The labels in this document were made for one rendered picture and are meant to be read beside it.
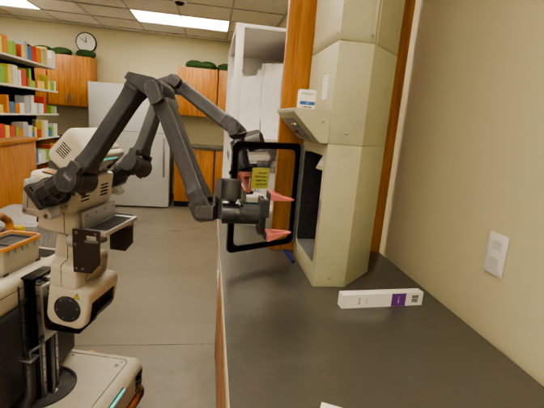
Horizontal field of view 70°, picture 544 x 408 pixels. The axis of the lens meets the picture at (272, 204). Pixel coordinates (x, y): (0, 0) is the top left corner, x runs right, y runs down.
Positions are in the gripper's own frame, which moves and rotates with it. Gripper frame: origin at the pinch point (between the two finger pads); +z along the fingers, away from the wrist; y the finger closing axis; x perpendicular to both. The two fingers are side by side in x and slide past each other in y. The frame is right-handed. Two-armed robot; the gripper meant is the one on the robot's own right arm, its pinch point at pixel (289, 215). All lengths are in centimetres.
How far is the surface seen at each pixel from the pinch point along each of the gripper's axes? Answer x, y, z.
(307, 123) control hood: 8.9, 26.6, 4.7
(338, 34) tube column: 10, 53, 12
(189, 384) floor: 86, -120, -28
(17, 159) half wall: 248, -24, -183
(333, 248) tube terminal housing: 8.9, -12.6, 17.8
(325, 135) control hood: 8.9, 23.5, 10.6
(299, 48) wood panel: 46, 54, 8
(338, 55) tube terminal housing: 8.9, 46.7, 12.0
